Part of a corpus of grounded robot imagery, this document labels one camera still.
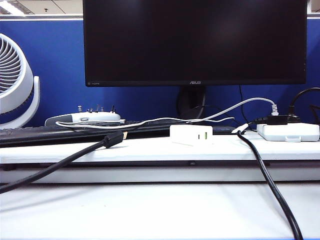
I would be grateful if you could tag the white 65W charger block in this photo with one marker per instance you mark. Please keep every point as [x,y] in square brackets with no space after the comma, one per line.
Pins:
[185,133]

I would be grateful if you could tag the white raised desk shelf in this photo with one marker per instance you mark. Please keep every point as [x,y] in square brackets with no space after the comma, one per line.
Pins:
[150,152]

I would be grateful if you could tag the black monitor stand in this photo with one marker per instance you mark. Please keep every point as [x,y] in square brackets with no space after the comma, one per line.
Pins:
[191,102]

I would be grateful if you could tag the white grey remote controller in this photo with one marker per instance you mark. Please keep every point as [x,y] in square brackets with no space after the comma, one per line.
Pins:
[100,116]

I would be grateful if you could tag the black ASUS monitor screen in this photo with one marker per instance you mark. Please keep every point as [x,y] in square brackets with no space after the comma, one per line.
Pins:
[195,42]

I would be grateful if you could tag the black computer keyboard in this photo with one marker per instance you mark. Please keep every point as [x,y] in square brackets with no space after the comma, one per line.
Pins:
[50,135]

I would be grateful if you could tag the blue cubicle partition panel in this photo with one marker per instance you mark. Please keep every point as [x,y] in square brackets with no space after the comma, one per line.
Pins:
[62,62]

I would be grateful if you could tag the black plug adapter block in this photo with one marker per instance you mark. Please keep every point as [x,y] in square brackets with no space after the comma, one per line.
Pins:
[277,120]

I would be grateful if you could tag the white power strip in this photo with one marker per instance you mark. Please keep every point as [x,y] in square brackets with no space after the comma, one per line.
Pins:
[280,131]

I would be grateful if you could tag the white desk fan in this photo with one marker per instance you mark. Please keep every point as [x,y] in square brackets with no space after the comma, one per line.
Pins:
[27,82]

